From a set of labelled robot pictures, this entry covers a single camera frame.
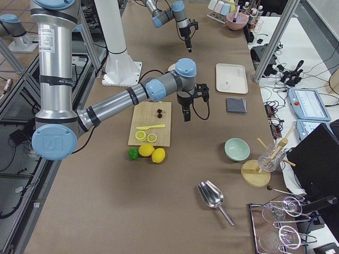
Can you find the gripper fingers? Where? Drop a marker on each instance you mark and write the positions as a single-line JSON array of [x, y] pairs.
[[188, 44], [187, 114]]

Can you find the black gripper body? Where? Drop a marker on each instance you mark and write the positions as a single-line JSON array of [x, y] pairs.
[[184, 102], [185, 33]]

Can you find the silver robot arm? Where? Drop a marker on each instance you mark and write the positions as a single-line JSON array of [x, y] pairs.
[[160, 17], [58, 126]]

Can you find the cream rabbit tray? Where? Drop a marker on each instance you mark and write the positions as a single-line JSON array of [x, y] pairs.
[[231, 78]]

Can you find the black glass tray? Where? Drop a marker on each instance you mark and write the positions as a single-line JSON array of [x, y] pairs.
[[274, 226]]

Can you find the beige shallow bowl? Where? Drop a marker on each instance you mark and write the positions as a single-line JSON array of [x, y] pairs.
[[172, 67]]

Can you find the cup rack with pastel cups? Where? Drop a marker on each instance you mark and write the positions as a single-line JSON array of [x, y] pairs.
[[220, 9]]

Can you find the wooden cutting board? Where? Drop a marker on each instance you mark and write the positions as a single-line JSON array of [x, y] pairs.
[[144, 114]]

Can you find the upper lemon slice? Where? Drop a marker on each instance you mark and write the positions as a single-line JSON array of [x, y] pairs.
[[152, 138]]

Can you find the lemon slice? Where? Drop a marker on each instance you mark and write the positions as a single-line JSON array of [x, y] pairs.
[[152, 138], [141, 136]]

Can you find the grey folded cloth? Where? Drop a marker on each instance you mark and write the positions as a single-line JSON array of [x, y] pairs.
[[236, 105]]

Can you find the yellow plastic knife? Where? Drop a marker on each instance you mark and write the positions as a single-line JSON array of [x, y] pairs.
[[157, 126]]

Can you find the metal muddler black tip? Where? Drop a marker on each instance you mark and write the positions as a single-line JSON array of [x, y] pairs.
[[236, 13]]

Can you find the upper whole lemon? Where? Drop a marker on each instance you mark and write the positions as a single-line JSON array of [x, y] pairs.
[[158, 155]]

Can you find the whole lemon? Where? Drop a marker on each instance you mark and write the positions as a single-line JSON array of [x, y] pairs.
[[146, 150], [158, 155]]

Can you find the lower lemon slice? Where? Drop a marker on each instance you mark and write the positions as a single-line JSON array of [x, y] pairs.
[[141, 136]]

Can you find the lower whole lemon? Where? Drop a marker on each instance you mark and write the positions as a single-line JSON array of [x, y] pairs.
[[146, 150]]

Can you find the pink bowl with ice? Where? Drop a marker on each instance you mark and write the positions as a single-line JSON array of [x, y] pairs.
[[241, 21]]

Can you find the mint green bowl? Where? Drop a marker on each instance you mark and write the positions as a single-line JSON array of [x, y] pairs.
[[236, 149]]

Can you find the green lime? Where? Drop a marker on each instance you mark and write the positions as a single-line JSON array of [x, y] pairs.
[[133, 153]]

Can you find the metal ice scoop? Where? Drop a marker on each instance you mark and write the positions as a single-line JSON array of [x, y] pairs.
[[213, 198]]

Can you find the wooden cup stand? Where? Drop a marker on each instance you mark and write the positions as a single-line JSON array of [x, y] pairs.
[[251, 172]]

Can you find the clear glass cup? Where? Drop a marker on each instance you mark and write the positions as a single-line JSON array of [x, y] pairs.
[[270, 159]]

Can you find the blue teach pendant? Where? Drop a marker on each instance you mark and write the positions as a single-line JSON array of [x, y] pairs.
[[308, 105], [305, 127]]

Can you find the black laptop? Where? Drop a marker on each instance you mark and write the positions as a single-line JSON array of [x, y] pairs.
[[316, 164]]

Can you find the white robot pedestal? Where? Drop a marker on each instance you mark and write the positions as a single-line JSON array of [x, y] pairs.
[[120, 69]]

